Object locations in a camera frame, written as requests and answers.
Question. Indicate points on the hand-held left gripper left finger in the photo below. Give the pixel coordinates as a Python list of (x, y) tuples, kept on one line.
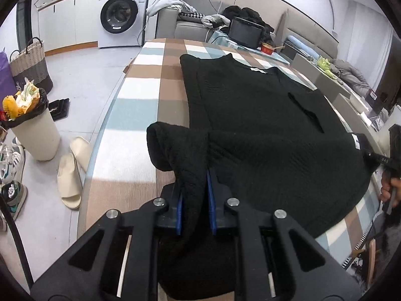
[(179, 216)]

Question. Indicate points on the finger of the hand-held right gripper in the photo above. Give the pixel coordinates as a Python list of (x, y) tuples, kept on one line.
[(371, 157)]

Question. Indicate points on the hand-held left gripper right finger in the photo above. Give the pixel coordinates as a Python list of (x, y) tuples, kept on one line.
[(212, 207)]

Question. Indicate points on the black knit sweater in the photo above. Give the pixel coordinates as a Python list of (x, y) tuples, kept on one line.
[(266, 125)]

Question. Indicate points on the person's right hand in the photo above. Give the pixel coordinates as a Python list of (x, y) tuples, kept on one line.
[(385, 188)]

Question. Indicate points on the beige cabinet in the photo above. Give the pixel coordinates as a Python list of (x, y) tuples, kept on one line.
[(316, 75), (351, 109)]

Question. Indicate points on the grey blanket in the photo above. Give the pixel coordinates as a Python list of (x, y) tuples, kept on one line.
[(351, 75)]

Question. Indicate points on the striped cloth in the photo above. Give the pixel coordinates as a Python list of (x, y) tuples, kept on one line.
[(360, 254)]

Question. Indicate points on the green plastic bag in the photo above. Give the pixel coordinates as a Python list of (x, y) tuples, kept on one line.
[(325, 65)]

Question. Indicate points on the white curtain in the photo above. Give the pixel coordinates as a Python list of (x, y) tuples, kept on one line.
[(366, 44)]

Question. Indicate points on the cream slipper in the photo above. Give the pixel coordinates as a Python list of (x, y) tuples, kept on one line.
[(81, 153), (69, 182)]

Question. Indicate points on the plaid tablecloth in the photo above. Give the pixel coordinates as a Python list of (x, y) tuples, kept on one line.
[(141, 100)]

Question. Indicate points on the blue pillow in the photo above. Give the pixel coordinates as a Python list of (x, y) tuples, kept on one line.
[(304, 45)]

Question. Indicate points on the red bowl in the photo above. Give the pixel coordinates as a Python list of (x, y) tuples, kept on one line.
[(268, 48)]

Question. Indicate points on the black floor tray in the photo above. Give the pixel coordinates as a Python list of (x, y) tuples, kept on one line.
[(59, 109)]

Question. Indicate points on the cream trash bin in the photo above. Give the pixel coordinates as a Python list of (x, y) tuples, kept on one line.
[(37, 134)]

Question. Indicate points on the light blue tablecloth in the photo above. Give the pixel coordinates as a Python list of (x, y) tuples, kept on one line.
[(225, 42)]

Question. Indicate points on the teal grey sneaker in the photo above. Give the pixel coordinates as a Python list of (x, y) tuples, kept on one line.
[(14, 197)]

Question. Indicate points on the white sneakers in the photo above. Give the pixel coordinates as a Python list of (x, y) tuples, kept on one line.
[(11, 163)]

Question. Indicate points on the grey sofa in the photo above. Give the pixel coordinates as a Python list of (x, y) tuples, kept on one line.
[(188, 28)]

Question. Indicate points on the white grey garment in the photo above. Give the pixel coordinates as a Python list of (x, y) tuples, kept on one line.
[(214, 20)]

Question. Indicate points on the houndstooth cushion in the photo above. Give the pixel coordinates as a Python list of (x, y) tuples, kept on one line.
[(191, 15)]

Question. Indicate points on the light grey hoodie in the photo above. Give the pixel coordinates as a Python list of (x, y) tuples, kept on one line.
[(166, 4)]

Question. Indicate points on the white washing machine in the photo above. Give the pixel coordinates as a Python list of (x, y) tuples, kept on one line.
[(125, 15)]

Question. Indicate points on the woven laundry basket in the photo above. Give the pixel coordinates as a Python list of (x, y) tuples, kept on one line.
[(31, 65)]

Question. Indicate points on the white kitchen base cabinet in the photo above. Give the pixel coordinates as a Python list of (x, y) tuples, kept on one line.
[(69, 22)]

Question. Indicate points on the purple bag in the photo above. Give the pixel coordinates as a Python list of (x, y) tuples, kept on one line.
[(5, 75)]

